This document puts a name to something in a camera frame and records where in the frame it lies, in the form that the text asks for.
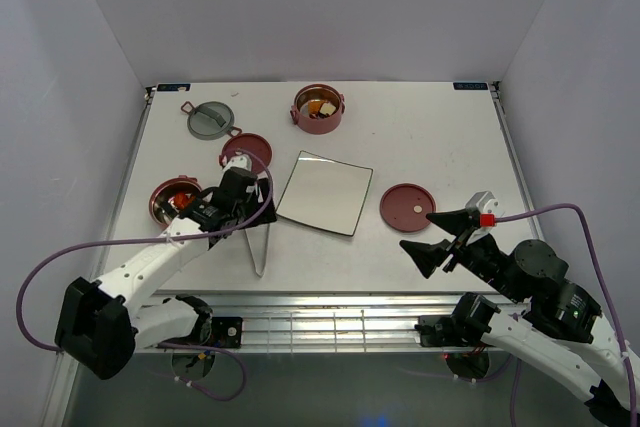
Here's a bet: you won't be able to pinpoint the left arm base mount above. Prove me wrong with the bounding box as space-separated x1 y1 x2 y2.
160 294 244 349

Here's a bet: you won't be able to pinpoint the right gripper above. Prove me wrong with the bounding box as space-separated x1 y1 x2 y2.
397 207 524 302

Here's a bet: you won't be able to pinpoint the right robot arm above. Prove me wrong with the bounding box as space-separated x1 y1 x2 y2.
400 207 639 426

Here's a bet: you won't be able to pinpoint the grey lunch box lid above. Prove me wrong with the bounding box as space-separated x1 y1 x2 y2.
180 101 242 141

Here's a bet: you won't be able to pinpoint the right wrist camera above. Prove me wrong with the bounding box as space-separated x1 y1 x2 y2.
465 191 505 245

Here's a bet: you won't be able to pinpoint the metal tongs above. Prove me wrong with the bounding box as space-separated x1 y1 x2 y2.
244 224 271 278

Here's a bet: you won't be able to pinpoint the fried chicken drumstick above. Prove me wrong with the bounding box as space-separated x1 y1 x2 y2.
169 192 189 210

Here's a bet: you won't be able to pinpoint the dark red lid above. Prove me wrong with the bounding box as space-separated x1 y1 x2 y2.
220 133 273 167
379 183 436 233

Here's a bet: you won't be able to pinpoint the orange fried chicken piece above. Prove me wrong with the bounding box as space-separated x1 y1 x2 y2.
308 100 324 115

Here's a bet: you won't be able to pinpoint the sushi roll yellow top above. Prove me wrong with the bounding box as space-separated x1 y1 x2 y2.
318 102 337 118

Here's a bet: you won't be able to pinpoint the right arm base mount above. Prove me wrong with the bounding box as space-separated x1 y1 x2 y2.
414 315 491 347

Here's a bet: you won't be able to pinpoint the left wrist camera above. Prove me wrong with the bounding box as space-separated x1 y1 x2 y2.
219 151 253 173

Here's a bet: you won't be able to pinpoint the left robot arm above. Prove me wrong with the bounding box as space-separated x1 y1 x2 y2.
54 167 275 380

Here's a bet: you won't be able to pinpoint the white square plate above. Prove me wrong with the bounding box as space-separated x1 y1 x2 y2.
276 150 374 237

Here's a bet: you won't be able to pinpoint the aluminium frame rail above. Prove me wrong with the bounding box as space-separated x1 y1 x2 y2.
55 291 601 356

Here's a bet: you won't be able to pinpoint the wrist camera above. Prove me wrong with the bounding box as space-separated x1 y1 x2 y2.
465 191 505 245
219 151 253 173

